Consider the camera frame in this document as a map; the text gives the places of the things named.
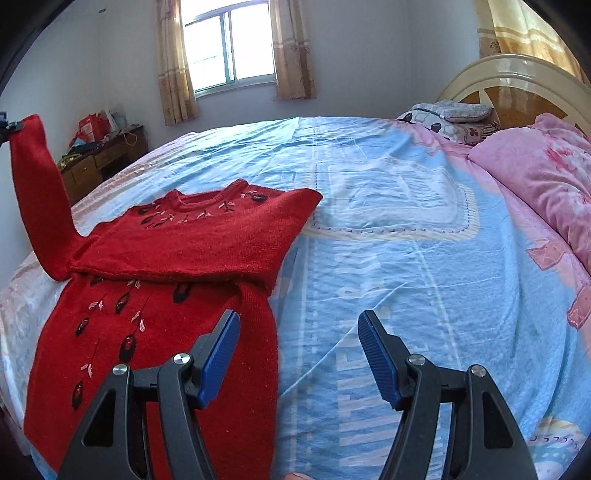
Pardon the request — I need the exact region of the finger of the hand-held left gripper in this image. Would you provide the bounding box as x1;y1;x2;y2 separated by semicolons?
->
0;109;25;147

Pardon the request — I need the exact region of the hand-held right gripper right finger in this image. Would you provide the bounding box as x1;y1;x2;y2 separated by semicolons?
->
358;309;539;480

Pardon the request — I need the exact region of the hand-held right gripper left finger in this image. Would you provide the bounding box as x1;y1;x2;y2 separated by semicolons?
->
55;309;242;480

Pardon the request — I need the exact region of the red knitted sweater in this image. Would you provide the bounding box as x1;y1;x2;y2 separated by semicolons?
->
9;114;323;480

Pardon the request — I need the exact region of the red bag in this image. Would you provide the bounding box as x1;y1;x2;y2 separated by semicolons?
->
75;112;112;145

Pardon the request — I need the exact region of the brown wooden desk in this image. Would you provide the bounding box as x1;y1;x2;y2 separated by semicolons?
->
58;127;149;206

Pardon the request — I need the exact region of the blue printed bed sheet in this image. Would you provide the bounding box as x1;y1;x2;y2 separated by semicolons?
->
0;114;591;480

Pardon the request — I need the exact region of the beige patterned curtain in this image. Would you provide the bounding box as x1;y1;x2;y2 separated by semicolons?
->
154;0;200;126
269;0;318;101

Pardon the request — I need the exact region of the window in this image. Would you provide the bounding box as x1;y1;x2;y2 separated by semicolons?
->
178;0;278;96

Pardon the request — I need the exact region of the white dark-patterned pillow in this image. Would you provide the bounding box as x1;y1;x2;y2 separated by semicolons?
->
397;107;502;147

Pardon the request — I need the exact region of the pink blanket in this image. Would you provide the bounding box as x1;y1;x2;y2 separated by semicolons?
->
468;113;591;278

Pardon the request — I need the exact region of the grey floral pillow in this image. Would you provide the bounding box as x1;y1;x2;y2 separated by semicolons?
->
438;102;494;123

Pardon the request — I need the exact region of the cream wooden headboard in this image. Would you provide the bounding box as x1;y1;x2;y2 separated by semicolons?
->
436;53;591;139

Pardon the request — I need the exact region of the yellow patterned curtain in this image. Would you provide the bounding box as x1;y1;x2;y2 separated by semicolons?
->
475;0;583;79

